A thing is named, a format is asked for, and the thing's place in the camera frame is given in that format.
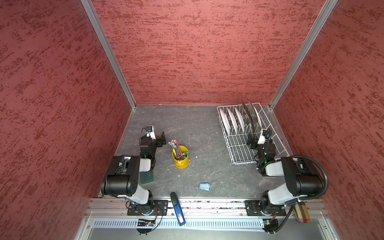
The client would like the square plate white back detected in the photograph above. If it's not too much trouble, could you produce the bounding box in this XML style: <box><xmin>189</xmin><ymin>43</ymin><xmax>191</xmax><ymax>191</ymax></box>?
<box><xmin>247</xmin><ymin>99</ymin><xmax>261</xmax><ymax>139</ymax></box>

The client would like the square floral plate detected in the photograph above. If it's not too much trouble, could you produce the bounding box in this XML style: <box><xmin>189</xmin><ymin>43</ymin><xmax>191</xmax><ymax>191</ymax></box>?
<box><xmin>242</xmin><ymin>101</ymin><xmax>255</xmax><ymax>138</ymax></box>

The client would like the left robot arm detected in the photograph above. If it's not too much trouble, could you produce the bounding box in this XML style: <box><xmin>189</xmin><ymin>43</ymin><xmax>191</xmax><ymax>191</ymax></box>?
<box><xmin>101</xmin><ymin>132</ymin><xmax>169</xmax><ymax>216</ymax></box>

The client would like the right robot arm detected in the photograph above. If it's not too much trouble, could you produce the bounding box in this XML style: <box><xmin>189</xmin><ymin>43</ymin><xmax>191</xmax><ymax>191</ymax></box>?
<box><xmin>245</xmin><ymin>140</ymin><xmax>329</xmax><ymax>216</ymax></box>

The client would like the coloured pencils bundle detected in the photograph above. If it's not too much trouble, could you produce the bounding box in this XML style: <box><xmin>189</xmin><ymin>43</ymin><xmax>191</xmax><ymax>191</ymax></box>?
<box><xmin>169</xmin><ymin>140</ymin><xmax>189</xmax><ymax>161</ymax></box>

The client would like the yellow pencil cup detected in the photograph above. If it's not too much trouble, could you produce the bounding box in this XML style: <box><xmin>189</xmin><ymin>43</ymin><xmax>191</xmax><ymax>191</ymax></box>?
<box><xmin>172</xmin><ymin>146</ymin><xmax>190</xmax><ymax>169</ymax></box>

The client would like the white round plate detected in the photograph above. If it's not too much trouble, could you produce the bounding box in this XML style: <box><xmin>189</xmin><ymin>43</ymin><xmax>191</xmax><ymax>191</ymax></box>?
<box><xmin>227</xmin><ymin>108</ymin><xmax>239</xmax><ymax>135</ymax></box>
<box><xmin>235</xmin><ymin>108</ymin><xmax>246</xmax><ymax>134</ymax></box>
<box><xmin>219</xmin><ymin>109</ymin><xmax>231</xmax><ymax>136</ymax></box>

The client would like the green rectangular block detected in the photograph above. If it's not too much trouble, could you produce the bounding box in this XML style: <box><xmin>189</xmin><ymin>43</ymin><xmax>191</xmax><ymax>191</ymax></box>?
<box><xmin>140</xmin><ymin>170</ymin><xmax>154</xmax><ymax>185</ymax></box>

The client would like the light blue eraser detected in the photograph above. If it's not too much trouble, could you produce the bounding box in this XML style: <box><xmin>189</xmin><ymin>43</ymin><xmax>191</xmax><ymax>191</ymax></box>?
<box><xmin>199</xmin><ymin>183</ymin><xmax>211</xmax><ymax>191</ymax></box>

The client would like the plaid tape roll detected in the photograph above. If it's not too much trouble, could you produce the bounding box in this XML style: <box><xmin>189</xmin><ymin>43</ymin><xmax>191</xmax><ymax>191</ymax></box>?
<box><xmin>293</xmin><ymin>202</ymin><xmax>310</xmax><ymax>224</ymax></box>

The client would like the blue black stapler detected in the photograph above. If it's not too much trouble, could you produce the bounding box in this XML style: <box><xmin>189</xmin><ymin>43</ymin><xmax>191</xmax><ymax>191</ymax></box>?
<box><xmin>170</xmin><ymin>192</ymin><xmax>186</xmax><ymax>226</ymax></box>

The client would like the white wire dish rack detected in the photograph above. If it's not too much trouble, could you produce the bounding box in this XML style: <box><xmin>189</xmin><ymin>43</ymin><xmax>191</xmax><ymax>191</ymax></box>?
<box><xmin>217</xmin><ymin>102</ymin><xmax>289</xmax><ymax>165</ymax></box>

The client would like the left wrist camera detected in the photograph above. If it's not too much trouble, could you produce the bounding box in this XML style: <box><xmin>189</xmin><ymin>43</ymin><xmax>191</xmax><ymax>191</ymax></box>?
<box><xmin>145</xmin><ymin>126</ymin><xmax>156</xmax><ymax>140</ymax></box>

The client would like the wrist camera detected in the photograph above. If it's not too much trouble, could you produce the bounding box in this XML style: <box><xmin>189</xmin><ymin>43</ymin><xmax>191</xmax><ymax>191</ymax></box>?
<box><xmin>145</xmin><ymin>126</ymin><xmax>156</xmax><ymax>140</ymax></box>
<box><xmin>258</xmin><ymin>128</ymin><xmax>272</xmax><ymax>145</ymax></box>

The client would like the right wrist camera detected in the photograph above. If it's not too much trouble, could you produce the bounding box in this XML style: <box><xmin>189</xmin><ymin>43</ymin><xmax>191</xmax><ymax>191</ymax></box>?
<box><xmin>258</xmin><ymin>128</ymin><xmax>272</xmax><ymax>145</ymax></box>

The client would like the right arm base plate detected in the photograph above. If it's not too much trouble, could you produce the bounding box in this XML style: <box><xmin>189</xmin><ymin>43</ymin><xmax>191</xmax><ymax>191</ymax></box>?
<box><xmin>245</xmin><ymin>200</ymin><xmax>286</xmax><ymax>217</ymax></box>

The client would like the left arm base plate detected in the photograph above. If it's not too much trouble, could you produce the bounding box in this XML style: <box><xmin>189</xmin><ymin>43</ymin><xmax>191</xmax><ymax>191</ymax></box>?
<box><xmin>127</xmin><ymin>200</ymin><xmax>169</xmax><ymax>217</ymax></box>

